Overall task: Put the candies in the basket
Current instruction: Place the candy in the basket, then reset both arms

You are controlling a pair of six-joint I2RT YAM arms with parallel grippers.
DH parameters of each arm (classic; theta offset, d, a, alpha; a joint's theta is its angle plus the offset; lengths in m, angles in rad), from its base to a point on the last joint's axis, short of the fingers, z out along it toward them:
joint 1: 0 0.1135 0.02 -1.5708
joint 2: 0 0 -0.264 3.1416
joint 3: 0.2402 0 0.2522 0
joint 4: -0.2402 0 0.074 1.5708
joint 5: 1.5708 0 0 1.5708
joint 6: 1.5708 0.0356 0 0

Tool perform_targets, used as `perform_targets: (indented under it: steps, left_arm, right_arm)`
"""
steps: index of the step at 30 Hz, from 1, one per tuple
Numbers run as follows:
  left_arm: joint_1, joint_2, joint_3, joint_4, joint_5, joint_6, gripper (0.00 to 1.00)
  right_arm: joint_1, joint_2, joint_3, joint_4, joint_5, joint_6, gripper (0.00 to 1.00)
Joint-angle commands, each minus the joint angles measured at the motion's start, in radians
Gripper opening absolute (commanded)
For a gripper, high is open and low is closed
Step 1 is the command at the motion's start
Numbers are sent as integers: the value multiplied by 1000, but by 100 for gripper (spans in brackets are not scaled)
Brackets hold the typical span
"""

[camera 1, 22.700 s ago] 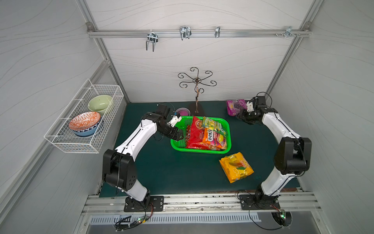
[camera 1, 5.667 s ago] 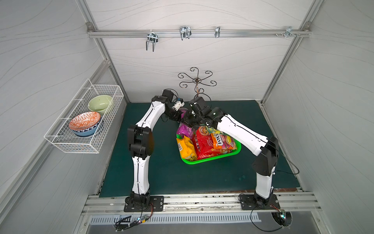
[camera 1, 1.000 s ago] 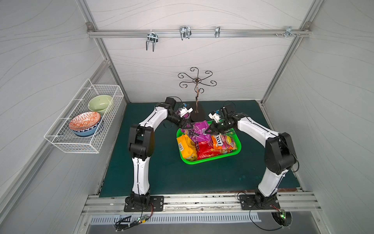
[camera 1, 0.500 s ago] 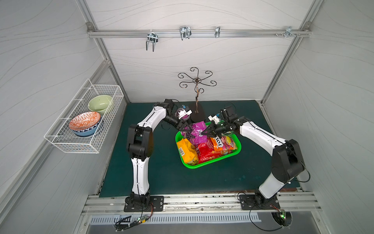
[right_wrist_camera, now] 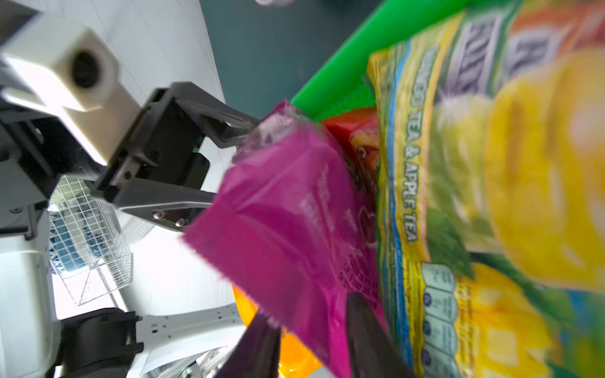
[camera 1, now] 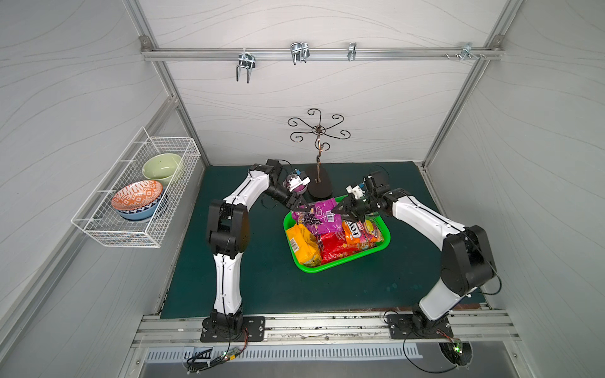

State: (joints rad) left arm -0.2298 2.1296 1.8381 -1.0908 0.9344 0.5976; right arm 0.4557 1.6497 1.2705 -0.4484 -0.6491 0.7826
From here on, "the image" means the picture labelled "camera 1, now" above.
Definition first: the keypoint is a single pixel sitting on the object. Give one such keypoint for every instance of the green plastic basket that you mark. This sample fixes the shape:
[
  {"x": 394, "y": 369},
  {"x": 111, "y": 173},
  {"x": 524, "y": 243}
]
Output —
[{"x": 289, "y": 222}]

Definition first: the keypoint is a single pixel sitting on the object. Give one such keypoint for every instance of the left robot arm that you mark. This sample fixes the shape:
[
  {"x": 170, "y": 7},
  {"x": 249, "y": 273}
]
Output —
[{"x": 228, "y": 235}]

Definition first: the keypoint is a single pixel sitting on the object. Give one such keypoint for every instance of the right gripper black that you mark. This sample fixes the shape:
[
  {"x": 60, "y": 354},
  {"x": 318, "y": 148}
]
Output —
[{"x": 354, "y": 206}]

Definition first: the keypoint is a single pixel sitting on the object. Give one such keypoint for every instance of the aluminium front frame rail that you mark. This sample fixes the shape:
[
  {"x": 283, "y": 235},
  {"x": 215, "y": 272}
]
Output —
[{"x": 327, "y": 328}]

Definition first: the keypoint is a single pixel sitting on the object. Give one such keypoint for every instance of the red candy bag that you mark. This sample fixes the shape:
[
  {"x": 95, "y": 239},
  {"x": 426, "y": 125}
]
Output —
[{"x": 334, "y": 246}]

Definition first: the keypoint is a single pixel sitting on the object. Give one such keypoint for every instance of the yellow mango candy bag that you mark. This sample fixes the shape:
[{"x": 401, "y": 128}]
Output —
[{"x": 304, "y": 245}]

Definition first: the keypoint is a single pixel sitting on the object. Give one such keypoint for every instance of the right metal bracket hook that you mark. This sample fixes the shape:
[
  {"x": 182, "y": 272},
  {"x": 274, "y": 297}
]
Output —
[{"x": 466, "y": 54}]

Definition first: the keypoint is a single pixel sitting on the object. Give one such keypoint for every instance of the looped metal hook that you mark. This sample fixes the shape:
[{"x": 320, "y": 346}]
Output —
[{"x": 300, "y": 52}]

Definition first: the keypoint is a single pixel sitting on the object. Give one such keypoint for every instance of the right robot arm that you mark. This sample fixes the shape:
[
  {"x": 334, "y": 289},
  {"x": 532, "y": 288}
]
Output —
[{"x": 467, "y": 261}]

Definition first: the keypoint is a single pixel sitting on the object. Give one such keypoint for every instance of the white wire wall basket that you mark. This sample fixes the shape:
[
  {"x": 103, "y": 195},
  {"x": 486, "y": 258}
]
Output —
[{"x": 97, "y": 218}]

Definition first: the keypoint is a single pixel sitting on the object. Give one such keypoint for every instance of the orange snack packet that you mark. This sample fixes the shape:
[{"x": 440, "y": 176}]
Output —
[{"x": 362, "y": 234}]

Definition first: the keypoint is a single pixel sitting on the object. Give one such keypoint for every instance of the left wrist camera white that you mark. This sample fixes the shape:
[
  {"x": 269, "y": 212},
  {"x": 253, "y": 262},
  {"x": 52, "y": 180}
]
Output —
[{"x": 298, "y": 181}]

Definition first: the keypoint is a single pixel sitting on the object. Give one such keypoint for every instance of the small pink bowl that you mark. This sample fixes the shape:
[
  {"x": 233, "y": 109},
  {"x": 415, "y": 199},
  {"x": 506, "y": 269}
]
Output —
[{"x": 286, "y": 186}]

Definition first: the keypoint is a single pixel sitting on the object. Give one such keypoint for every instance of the horizontal aluminium rail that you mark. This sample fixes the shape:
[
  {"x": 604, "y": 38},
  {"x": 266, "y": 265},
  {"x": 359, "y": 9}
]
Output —
[{"x": 316, "y": 54}]

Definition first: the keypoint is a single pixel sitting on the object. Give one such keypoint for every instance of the purple snack bag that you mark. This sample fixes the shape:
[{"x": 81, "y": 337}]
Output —
[{"x": 320, "y": 219}]

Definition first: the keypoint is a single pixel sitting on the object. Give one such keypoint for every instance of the orange patterned bowl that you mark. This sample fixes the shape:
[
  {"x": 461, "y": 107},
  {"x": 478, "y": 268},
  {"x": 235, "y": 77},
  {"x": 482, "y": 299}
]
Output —
[{"x": 136, "y": 195}]

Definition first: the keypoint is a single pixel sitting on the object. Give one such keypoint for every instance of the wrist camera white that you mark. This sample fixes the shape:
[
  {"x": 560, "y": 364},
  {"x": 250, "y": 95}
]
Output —
[
  {"x": 298, "y": 181},
  {"x": 356, "y": 190}
]

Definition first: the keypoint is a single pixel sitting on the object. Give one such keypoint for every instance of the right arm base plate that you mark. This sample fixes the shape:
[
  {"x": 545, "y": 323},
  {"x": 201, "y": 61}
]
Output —
[{"x": 414, "y": 326}]

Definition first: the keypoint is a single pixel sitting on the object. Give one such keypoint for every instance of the metal jewelry tree stand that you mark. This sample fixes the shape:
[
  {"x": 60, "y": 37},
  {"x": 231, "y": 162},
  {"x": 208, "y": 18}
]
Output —
[{"x": 320, "y": 186}]

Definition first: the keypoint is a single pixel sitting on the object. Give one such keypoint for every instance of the light green ceramic bowl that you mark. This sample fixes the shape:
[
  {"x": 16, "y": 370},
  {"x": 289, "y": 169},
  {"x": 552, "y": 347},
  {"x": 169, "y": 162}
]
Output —
[{"x": 163, "y": 168}]

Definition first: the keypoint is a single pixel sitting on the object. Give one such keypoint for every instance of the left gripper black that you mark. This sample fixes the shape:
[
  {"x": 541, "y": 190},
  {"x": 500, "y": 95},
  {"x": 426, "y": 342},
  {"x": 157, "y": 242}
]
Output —
[{"x": 293, "y": 202}]

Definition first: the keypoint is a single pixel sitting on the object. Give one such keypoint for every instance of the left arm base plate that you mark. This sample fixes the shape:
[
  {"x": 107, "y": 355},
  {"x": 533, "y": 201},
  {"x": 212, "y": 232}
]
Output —
[{"x": 222, "y": 330}]

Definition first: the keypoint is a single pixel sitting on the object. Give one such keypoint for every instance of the blue bowl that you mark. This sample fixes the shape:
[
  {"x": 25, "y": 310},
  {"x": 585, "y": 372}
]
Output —
[{"x": 140, "y": 214}]

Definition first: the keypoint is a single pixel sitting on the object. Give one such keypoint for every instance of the small metal hook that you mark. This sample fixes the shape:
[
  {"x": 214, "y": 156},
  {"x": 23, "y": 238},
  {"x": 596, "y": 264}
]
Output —
[{"x": 352, "y": 49}]

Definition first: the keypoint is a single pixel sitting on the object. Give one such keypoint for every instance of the double prong metal hook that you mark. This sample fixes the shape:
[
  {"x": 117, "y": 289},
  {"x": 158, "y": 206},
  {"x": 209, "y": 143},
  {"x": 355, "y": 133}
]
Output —
[{"x": 246, "y": 64}]

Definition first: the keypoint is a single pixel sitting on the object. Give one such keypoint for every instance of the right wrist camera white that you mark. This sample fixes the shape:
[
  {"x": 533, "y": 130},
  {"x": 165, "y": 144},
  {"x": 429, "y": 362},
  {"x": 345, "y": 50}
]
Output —
[{"x": 356, "y": 190}]

